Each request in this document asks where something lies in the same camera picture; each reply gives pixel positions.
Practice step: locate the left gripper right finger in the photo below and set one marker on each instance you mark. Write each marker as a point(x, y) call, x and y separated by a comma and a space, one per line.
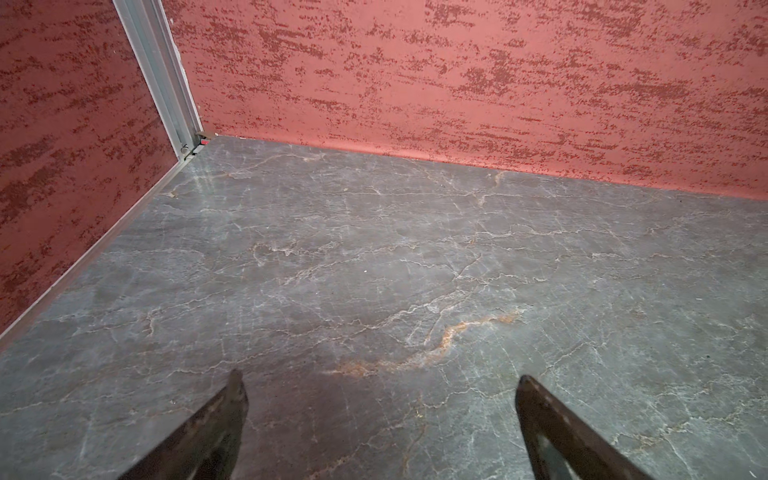
point(562, 446)

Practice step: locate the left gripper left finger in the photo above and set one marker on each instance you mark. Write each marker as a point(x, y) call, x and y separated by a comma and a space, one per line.
point(206, 445)

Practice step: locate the left aluminium corner post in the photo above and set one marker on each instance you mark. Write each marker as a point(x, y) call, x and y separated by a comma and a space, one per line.
point(148, 30)

